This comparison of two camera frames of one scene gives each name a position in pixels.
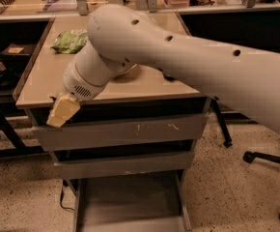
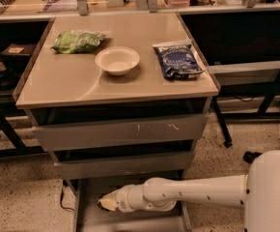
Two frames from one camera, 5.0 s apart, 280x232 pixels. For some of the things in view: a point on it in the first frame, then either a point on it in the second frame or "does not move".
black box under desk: (16, 54) does not move
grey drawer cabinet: (128, 147) does not move
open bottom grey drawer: (139, 202) does not move
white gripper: (76, 82) to (123, 199)
